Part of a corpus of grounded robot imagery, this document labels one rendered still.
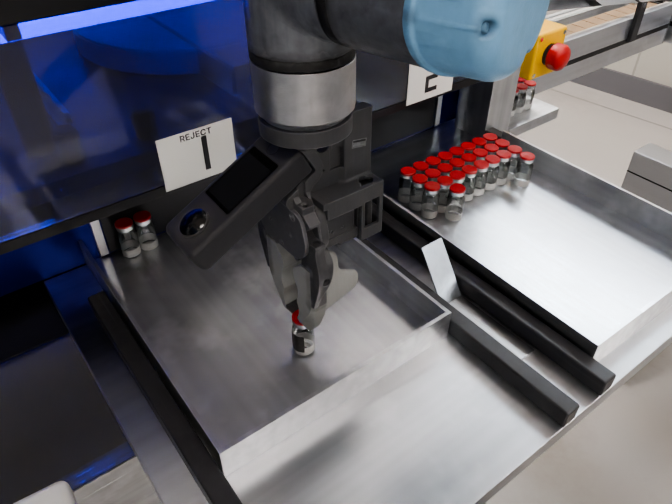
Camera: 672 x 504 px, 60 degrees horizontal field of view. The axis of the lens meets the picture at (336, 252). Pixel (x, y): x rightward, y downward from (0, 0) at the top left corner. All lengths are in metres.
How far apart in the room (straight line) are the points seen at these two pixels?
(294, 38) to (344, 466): 0.34
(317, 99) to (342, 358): 0.28
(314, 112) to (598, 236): 0.48
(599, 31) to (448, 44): 1.05
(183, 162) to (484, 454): 0.41
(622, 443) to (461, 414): 1.20
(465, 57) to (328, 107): 0.13
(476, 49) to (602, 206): 0.57
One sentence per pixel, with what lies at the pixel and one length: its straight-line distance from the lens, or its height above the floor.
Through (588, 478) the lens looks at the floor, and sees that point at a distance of 1.65.
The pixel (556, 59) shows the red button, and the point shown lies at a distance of 0.98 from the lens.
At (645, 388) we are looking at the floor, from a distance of 1.89.
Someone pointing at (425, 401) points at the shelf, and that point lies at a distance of 0.56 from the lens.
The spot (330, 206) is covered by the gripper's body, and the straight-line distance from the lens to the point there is 0.45.
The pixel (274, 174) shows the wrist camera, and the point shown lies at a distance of 0.43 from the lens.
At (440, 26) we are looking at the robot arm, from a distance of 0.32.
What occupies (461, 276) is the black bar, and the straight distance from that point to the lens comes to 0.66.
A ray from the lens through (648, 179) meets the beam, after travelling 1.78.
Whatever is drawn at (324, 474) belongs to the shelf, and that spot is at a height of 0.88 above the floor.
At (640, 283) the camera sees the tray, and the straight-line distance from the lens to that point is 0.75.
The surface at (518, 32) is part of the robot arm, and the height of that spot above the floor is 1.23.
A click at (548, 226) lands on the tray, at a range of 0.79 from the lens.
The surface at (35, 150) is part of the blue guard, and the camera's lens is 0.58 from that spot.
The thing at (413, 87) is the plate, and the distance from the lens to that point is 0.80.
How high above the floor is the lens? 1.33
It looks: 39 degrees down
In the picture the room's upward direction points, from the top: straight up
